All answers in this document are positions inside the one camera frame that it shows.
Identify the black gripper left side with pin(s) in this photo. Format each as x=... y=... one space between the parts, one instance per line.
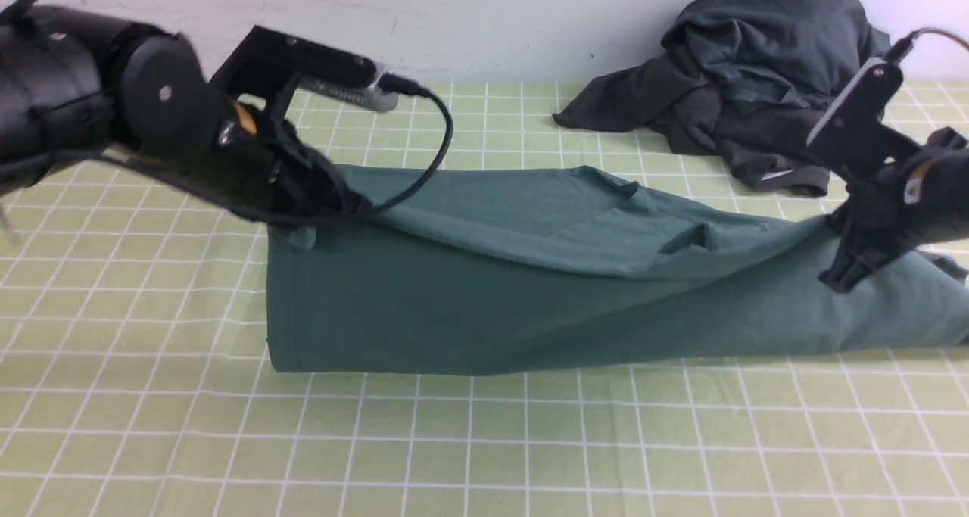
x=257 y=168

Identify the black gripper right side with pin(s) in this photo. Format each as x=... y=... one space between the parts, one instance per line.
x=906 y=205

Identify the green long sleeve shirt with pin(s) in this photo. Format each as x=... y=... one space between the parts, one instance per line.
x=489 y=272

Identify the dark grey-blue crumpled garment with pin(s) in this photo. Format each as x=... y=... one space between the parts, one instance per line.
x=791 y=53

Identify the green checkered tablecloth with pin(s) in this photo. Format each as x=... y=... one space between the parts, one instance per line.
x=135 y=382

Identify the dark brown crumpled garment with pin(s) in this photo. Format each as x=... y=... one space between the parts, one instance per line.
x=672 y=96

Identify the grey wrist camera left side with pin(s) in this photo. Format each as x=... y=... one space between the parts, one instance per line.
x=270 y=65

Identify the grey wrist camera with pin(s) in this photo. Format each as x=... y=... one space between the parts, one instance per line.
x=850 y=139
x=270 y=65

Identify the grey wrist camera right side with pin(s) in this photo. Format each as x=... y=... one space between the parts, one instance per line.
x=850 y=139

